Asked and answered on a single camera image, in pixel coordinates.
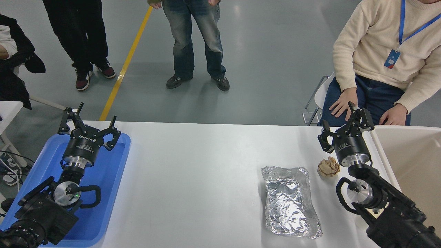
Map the crinkled foil tray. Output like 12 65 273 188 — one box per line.
261 166 323 239

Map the white metal bar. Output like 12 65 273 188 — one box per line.
29 96 68 111

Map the white metal chair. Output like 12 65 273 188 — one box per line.
302 72 335 126

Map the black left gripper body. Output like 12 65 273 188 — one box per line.
63 127 105 165

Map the crumpled tan paper ball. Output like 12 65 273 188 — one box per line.
317 156 341 177

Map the person's left hand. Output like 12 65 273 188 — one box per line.
379 103 409 126

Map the grey white sneaker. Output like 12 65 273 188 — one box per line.
0 153 23 186

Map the person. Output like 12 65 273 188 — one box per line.
42 0 116 92
147 0 230 92
0 14 46 110
319 0 441 127

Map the black cable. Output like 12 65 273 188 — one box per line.
0 150 35 173

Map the blue plastic tray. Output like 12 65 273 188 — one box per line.
0 132 131 248

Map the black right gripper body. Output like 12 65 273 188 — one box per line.
332 130 371 162

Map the large pale bin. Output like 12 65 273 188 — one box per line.
369 125 441 232

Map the blue lanyard with badge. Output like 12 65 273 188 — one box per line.
383 0 441 69

